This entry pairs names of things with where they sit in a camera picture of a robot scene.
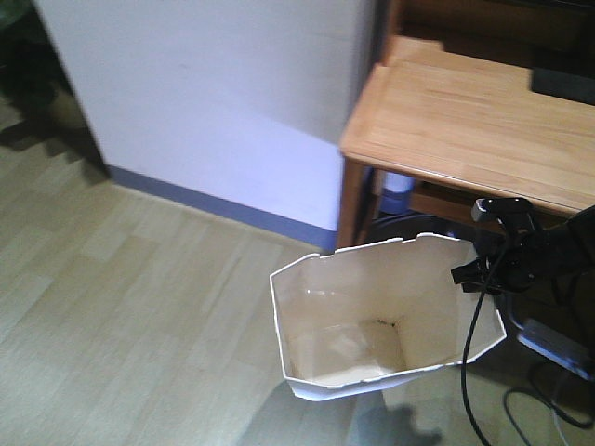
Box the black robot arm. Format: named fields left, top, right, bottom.
left=451, top=207, right=594, bottom=294

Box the grey device on floor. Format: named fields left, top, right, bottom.
left=517, top=319, right=594, bottom=382

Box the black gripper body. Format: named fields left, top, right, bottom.
left=451, top=231, right=556, bottom=294

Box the light wooden desk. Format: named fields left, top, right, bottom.
left=336, top=0, right=595, bottom=252

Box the black floor cable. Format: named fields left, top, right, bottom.
left=504, top=361, right=595, bottom=431

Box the white plastic trash bin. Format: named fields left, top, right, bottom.
left=270, top=233, right=507, bottom=401

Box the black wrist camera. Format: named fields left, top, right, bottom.
left=470, top=197, right=543, bottom=235

